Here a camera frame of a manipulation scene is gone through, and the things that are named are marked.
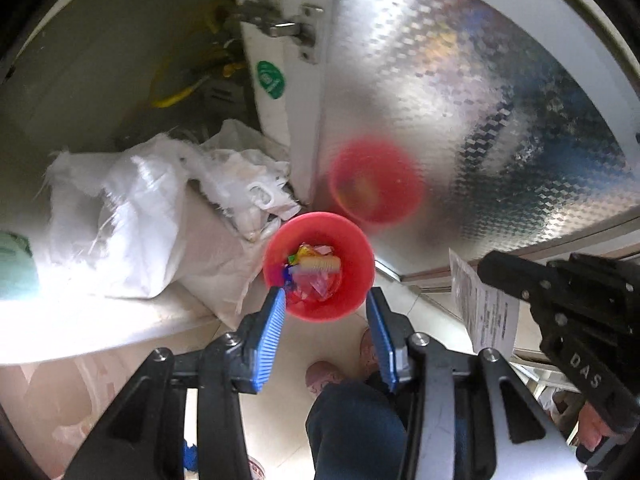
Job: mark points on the round green sticker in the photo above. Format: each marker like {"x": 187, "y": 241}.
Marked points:
{"x": 270, "y": 79}

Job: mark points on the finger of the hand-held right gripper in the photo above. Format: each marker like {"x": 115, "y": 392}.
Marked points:
{"x": 510, "y": 272}

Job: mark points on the metal door hinge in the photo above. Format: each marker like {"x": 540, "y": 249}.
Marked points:
{"x": 280, "y": 22}

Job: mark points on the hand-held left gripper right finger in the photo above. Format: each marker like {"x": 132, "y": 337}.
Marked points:
{"x": 381, "y": 345}

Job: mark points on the pink slipper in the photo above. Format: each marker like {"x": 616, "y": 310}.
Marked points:
{"x": 369, "y": 355}
{"x": 322, "y": 379}

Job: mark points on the person's leg in jeans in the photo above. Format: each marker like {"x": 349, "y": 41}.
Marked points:
{"x": 355, "y": 435}

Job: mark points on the white printed paper leaflet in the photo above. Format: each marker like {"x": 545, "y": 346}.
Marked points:
{"x": 482, "y": 310}

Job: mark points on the white woven sack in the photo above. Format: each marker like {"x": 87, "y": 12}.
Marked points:
{"x": 125, "y": 220}

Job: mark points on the beige woven sack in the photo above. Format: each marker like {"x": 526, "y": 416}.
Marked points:
{"x": 215, "y": 270}

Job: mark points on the red plastic bin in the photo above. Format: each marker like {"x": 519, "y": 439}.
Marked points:
{"x": 350, "y": 247}

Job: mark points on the white plastic bag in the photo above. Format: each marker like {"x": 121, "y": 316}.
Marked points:
{"x": 240, "y": 180}

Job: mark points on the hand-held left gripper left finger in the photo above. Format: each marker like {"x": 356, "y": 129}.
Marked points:
{"x": 270, "y": 340}

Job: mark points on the person's right hand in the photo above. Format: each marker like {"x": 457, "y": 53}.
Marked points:
{"x": 595, "y": 425}

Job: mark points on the patterned steel cabinet door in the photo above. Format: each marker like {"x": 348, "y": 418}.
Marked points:
{"x": 475, "y": 85}

